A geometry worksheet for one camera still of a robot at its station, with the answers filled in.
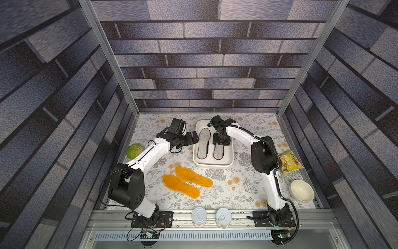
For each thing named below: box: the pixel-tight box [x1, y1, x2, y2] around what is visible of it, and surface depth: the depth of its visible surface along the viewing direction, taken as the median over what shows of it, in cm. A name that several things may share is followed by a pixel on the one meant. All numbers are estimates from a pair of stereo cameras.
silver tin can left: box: [191, 206, 208, 228], surface depth 72 cm
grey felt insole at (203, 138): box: [197, 128, 211, 160], surface depth 102 cm
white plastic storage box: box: [192, 119, 235, 168], surface depth 97 cm
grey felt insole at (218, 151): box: [212, 143, 225, 160], surface depth 97 cm
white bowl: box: [289, 179, 316, 203], surface depth 82 cm
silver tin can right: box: [215, 207, 233, 229], surface depth 71 cm
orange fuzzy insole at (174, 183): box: [161, 174, 201, 200], surface depth 87 cm
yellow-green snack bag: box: [278, 149, 304, 174], surface depth 91 cm
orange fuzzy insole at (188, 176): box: [174, 166, 213, 188], surface depth 89 cm
